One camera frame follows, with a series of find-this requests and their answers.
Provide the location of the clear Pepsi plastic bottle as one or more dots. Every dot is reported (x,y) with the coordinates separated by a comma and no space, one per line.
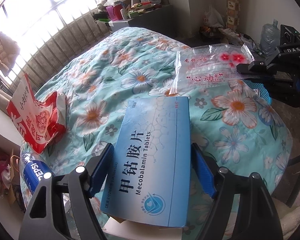
(32,169)

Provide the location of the white tissue sheet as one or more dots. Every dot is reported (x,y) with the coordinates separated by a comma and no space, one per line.
(132,230)

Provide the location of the red white paper snack bag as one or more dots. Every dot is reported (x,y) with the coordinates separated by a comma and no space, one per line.
(38,122)

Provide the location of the blue medicine box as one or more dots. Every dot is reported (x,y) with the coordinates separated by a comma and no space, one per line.
(149,177)

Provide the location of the clear printed plastic bag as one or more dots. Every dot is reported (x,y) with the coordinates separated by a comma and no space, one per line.
(208,66)

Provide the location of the red gift bag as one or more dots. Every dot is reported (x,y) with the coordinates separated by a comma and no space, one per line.
(9,175)

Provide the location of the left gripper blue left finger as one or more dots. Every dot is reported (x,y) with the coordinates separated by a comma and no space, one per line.
(98,168)

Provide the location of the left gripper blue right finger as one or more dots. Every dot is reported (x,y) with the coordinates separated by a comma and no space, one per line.
(205,167)

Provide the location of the metal balcony railing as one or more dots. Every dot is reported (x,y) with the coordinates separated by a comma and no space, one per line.
(48,38)

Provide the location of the floral turquoise quilt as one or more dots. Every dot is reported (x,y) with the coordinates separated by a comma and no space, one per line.
(230,122)

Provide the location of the red thermos bottle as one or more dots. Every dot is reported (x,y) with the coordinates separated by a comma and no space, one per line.
(117,7)

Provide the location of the beige down jacket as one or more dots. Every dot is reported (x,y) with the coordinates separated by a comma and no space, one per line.
(9,51)

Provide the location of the blue plastic trash basket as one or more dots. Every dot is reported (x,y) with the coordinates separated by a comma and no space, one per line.
(260,90)

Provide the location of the grey cabinet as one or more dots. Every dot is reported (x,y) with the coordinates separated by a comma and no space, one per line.
(167,20)

